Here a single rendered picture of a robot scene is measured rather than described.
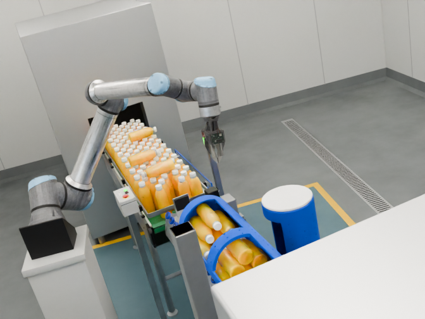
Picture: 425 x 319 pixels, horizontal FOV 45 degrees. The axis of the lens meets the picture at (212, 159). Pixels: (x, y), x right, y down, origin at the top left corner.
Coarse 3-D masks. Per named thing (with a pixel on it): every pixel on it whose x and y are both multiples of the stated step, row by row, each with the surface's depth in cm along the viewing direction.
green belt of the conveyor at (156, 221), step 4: (108, 156) 439; (172, 212) 323; (156, 216) 322; (160, 216) 321; (152, 220) 319; (156, 220) 318; (160, 220) 317; (164, 220) 315; (152, 224) 314; (156, 224) 314; (160, 224) 314; (164, 224) 314; (152, 228) 320; (156, 228) 312; (160, 228) 313; (164, 228) 314; (156, 232) 314
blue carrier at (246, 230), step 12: (192, 204) 256; (216, 204) 264; (228, 204) 258; (180, 216) 259; (228, 216) 269; (240, 216) 243; (240, 228) 225; (252, 228) 230; (216, 240) 223; (228, 240) 218; (252, 240) 245; (264, 240) 220; (216, 252) 219; (276, 252) 209; (216, 276) 216
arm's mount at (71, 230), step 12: (24, 228) 258; (36, 228) 259; (48, 228) 260; (60, 228) 261; (72, 228) 273; (24, 240) 261; (36, 240) 261; (48, 240) 262; (60, 240) 263; (72, 240) 268; (36, 252) 264; (48, 252) 265; (60, 252) 266
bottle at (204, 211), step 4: (200, 204) 259; (204, 204) 258; (200, 208) 256; (204, 208) 254; (208, 208) 254; (196, 212) 260; (200, 212) 254; (204, 212) 252; (208, 212) 250; (212, 212) 250; (200, 216) 254; (204, 216) 250; (208, 216) 247; (212, 216) 246; (216, 216) 247; (204, 220) 249; (208, 220) 246; (212, 220) 245; (216, 220) 245; (208, 224) 246; (212, 224) 244
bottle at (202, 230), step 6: (192, 216) 260; (198, 216) 260; (192, 222) 257; (198, 222) 254; (198, 228) 250; (204, 228) 247; (210, 228) 249; (198, 234) 249; (204, 234) 245; (210, 234) 245; (204, 240) 246
